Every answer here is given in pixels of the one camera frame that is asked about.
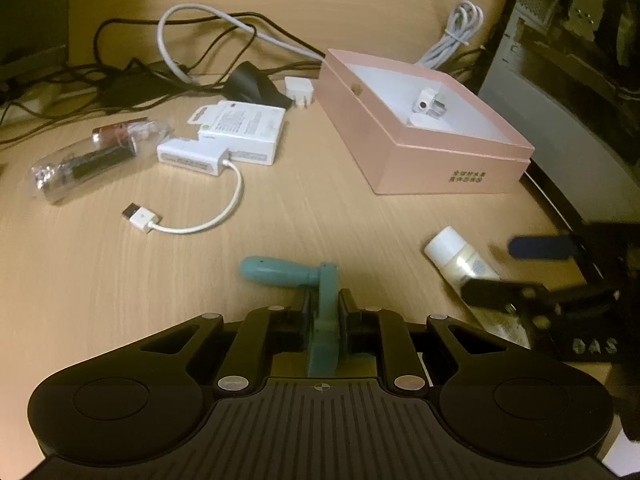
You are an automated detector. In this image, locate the white capped cream tube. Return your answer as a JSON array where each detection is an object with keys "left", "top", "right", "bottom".
[{"left": 424, "top": 226, "right": 532, "bottom": 348}]

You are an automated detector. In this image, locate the dark monitor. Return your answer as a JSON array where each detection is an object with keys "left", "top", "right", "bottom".
[{"left": 0, "top": 0, "right": 74, "bottom": 84}]

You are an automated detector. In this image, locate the white retail package box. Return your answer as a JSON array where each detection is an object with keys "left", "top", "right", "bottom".
[{"left": 187, "top": 99, "right": 289, "bottom": 166}]

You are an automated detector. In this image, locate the glass sided computer case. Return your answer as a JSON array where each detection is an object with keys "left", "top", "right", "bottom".
[{"left": 476, "top": 0, "right": 640, "bottom": 233}]

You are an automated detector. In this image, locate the clear plastic bag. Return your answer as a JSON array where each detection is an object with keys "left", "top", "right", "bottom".
[{"left": 28, "top": 115, "right": 175, "bottom": 206}]

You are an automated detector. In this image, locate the black cylindrical battery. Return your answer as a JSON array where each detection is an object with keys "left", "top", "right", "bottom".
[{"left": 32, "top": 144, "right": 137, "bottom": 187}]

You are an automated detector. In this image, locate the teal handled tool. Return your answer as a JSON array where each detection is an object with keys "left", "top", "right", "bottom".
[{"left": 239, "top": 255, "right": 377, "bottom": 378}]

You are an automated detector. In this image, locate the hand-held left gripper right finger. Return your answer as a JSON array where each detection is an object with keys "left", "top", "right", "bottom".
[{"left": 339, "top": 290, "right": 501, "bottom": 392}]

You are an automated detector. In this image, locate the white charger plug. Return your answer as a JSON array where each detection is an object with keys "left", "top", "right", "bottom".
[{"left": 283, "top": 76, "right": 316, "bottom": 110}]

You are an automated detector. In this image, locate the white usb adapter with cable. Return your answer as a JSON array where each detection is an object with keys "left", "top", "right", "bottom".
[{"left": 121, "top": 139, "right": 246, "bottom": 236}]

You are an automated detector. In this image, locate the black cable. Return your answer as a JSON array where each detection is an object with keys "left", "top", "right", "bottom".
[{"left": 0, "top": 17, "right": 326, "bottom": 122}]

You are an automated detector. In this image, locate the grey cable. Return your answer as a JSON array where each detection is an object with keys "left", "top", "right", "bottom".
[{"left": 157, "top": 3, "right": 327, "bottom": 84}]

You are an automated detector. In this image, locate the white object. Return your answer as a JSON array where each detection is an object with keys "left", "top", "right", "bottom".
[{"left": 599, "top": 429, "right": 640, "bottom": 479}]

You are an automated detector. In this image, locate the white power strip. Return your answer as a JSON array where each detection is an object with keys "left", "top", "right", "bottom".
[{"left": 0, "top": 82, "right": 65, "bottom": 117}]

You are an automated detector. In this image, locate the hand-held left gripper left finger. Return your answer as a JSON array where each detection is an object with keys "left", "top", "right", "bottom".
[{"left": 140, "top": 296, "right": 312, "bottom": 393}]

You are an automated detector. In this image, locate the brown small tube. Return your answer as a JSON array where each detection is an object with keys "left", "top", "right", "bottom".
[{"left": 92, "top": 119, "right": 152, "bottom": 147}]

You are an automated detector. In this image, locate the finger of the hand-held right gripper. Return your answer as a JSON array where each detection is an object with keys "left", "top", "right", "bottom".
[
  {"left": 507, "top": 231, "right": 584, "bottom": 261},
  {"left": 459, "top": 279, "right": 552, "bottom": 322}
]

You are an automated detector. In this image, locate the pink cardboard box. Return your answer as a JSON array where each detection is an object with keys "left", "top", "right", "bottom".
[{"left": 319, "top": 48, "right": 536, "bottom": 195}]

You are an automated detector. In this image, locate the white plug adapter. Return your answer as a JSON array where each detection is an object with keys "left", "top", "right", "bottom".
[{"left": 411, "top": 87, "right": 452, "bottom": 121}]

